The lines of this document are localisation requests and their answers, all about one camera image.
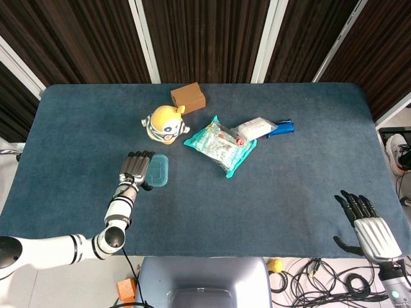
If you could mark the yellow plush toy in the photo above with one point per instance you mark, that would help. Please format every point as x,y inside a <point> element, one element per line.
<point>165,126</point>

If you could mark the blue table cloth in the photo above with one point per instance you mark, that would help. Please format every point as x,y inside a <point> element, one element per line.
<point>224,208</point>

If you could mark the orange block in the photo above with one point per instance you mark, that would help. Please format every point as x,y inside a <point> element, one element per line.
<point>126,288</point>

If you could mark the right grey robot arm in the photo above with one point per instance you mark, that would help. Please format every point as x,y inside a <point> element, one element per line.
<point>398,285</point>

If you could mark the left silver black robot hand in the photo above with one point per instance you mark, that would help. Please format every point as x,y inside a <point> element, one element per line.
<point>133,168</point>

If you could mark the teal snack bag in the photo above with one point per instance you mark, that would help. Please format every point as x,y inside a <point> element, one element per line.
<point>221,147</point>

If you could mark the blue snack wrapper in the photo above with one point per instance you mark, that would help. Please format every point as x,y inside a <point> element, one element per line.
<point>282,129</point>

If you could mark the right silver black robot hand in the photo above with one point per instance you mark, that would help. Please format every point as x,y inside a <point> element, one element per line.
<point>377,235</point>

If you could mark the brown cardboard box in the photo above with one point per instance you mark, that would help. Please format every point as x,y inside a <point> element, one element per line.
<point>189,97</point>

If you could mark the white partition frame post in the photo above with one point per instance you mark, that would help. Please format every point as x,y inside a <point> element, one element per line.
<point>146,41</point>
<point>393,114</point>
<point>340,41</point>
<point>22,67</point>
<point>265,41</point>

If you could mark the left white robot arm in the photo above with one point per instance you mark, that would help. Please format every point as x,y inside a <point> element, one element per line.
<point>64,250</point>

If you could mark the blue plastic container lid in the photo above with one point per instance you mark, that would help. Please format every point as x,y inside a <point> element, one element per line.
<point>159,170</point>

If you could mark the grey metal chair leg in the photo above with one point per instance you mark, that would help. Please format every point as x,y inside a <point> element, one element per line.
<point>9,152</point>

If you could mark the yellow ball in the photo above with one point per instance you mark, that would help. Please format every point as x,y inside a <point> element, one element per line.
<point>275,265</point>

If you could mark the white sneaker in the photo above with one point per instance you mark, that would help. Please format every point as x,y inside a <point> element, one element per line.
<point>398,150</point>

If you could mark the white tissue pack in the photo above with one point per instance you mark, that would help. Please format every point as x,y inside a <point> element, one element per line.
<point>255,127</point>

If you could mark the grey robot torso base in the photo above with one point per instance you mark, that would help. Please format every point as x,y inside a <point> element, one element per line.
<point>202,282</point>

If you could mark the black equipment case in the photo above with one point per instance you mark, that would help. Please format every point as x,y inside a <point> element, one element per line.
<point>393,131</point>

